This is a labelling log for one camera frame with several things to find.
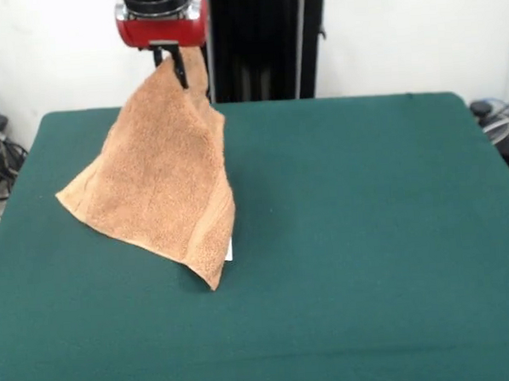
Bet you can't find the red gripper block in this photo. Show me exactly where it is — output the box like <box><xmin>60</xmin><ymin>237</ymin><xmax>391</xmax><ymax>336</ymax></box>
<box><xmin>113</xmin><ymin>0</ymin><xmax>213</xmax><ymax>94</ymax></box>

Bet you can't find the orange terry towel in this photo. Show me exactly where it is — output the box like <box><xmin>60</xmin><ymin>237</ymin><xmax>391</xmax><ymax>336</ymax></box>
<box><xmin>47</xmin><ymin>44</ymin><xmax>241</xmax><ymax>301</ymax></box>

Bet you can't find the dark green table cloth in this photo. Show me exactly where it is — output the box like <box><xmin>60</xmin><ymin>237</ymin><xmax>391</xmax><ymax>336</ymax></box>
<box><xmin>0</xmin><ymin>86</ymin><xmax>509</xmax><ymax>381</ymax></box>

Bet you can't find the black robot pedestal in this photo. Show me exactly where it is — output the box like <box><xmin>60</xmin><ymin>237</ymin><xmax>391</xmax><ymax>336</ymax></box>
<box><xmin>191</xmin><ymin>0</ymin><xmax>333</xmax><ymax>106</ymax></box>

